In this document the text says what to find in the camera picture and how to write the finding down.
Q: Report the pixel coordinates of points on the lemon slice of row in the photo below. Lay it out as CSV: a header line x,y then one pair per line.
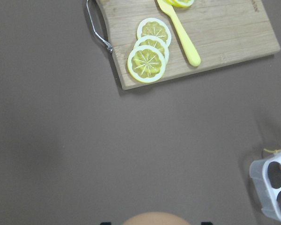
x,y
146,64
155,42
154,27

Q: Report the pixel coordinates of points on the clear plastic egg box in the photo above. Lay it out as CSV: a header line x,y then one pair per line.
x,y
266,176

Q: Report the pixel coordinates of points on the lemon slice under pair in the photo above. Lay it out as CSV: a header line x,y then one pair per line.
x,y
172,3

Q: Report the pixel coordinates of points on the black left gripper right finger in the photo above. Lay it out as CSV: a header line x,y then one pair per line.
x,y
206,223

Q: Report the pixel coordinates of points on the lemon slice back of row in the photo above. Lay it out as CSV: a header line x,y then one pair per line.
x,y
154,27

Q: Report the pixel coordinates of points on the lemon slice front of row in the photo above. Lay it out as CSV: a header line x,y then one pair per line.
x,y
146,64

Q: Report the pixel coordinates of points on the brown egg carried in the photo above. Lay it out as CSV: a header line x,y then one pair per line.
x,y
156,218

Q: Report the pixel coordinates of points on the wooden cutting board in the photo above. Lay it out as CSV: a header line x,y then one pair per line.
x,y
207,35

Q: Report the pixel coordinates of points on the lemon slice top pair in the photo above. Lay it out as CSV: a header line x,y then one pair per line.
x,y
183,3

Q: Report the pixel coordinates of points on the lemon slice middle of row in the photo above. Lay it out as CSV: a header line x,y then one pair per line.
x,y
155,42

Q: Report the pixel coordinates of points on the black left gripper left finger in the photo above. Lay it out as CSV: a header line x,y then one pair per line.
x,y
105,223

